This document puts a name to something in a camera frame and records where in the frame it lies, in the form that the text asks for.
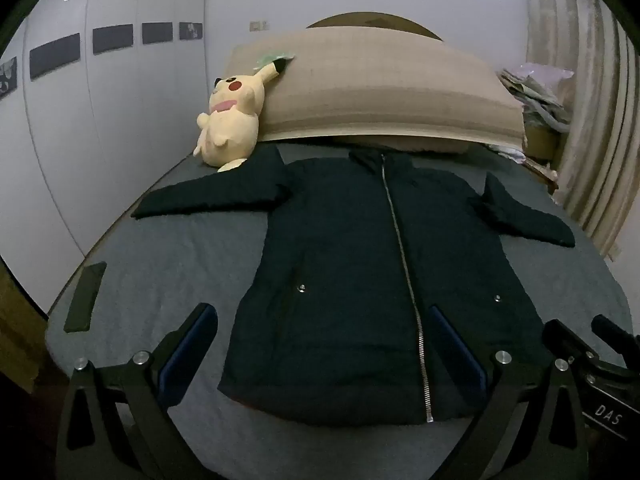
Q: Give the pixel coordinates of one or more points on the light wooden cabinet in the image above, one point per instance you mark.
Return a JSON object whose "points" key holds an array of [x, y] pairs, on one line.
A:
{"points": [[20, 340]]}

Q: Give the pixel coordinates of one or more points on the wooden bedside table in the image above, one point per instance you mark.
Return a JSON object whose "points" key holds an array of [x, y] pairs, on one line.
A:
{"points": [[540, 175]]}

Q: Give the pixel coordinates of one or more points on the white cloth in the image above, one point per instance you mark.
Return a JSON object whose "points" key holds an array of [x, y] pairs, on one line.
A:
{"points": [[505, 151]]}

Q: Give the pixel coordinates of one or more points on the yellow plush toy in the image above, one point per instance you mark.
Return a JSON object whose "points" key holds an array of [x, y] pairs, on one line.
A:
{"points": [[232, 125]]}

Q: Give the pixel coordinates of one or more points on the brown wooden headboard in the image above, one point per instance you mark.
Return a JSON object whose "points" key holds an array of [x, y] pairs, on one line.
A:
{"points": [[375, 20]]}

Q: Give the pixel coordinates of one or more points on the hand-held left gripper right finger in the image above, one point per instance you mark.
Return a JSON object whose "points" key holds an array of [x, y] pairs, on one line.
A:
{"points": [[457, 350]]}

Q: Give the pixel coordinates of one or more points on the dark navy zip jacket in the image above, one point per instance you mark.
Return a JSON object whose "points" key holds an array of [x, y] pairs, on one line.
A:
{"points": [[340, 270]]}

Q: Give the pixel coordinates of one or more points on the pile of clothes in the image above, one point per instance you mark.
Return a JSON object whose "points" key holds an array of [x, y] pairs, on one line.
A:
{"points": [[537, 90]]}

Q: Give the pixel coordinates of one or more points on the green fan-shaped item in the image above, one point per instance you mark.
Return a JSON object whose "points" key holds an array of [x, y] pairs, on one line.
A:
{"points": [[272, 57]]}

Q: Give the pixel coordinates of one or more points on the wall switch plate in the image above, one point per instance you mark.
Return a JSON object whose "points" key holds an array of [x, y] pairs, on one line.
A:
{"points": [[259, 25]]}

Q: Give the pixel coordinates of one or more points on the purple flower print wall panel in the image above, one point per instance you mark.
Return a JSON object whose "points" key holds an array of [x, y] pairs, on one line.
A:
{"points": [[190, 30], [7, 77]]}

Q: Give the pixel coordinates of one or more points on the black smartphone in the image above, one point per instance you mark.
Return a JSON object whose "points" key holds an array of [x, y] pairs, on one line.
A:
{"points": [[85, 297]]}

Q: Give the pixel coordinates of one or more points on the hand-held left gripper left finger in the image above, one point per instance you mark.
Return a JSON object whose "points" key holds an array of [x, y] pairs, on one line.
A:
{"points": [[187, 355]]}

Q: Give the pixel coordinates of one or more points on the cardboard box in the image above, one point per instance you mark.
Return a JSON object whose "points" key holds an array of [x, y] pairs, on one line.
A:
{"points": [[540, 142]]}

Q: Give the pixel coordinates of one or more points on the plain purple wall panel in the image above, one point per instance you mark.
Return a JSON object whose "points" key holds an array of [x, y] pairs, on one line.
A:
{"points": [[55, 56], [112, 38], [157, 33]]}

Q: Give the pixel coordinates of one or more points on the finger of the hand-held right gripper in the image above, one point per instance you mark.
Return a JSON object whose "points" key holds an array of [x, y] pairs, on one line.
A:
{"points": [[562, 337], [610, 332]]}

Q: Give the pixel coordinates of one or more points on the bed with grey sheet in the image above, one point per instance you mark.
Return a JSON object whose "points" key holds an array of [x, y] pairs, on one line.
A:
{"points": [[165, 260]]}

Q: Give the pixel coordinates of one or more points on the beige pleated curtain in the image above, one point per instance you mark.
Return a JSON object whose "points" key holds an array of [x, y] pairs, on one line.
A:
{"points": [[590, 135]]}

